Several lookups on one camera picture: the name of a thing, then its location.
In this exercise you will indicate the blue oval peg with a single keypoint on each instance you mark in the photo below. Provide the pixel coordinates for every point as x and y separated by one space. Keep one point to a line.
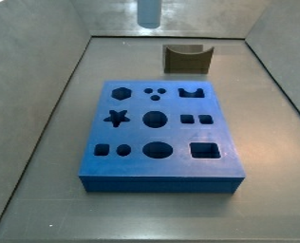
148 13

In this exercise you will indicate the blue shape sorting block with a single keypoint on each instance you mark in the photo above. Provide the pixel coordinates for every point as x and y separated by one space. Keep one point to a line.
159 140

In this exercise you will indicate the dark curved cradle holder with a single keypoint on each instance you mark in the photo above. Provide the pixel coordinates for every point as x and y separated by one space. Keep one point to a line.
186 59

